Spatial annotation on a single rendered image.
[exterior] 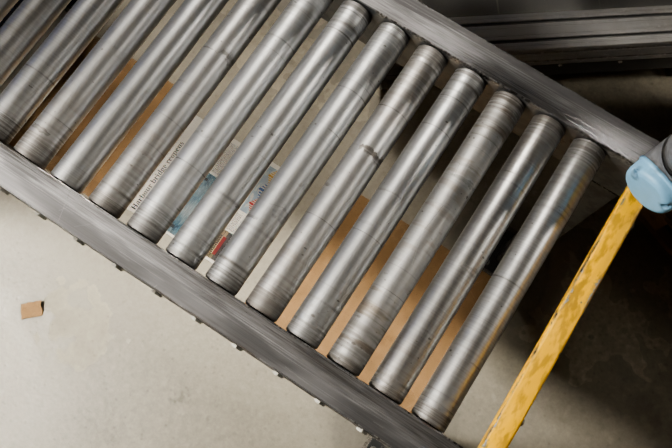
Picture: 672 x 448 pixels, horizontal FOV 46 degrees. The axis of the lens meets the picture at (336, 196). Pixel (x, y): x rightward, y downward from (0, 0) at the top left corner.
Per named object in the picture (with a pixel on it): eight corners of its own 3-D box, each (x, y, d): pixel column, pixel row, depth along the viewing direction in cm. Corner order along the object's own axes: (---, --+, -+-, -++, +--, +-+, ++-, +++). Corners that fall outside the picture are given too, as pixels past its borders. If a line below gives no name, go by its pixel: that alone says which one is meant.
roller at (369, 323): (517, 108, 118) (535, 102, 113) (345, 381, 107) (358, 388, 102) (492, 87, 117) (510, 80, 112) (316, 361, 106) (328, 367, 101)
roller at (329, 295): (476, 84, 119) (496, 80, 114) (302, 353, 108) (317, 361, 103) (453, 63, 117) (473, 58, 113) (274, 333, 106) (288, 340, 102)
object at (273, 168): (305, 183, 191) (305, 182, 190) (238, 282, 185) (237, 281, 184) (181, 105, 196) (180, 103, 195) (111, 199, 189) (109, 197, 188)
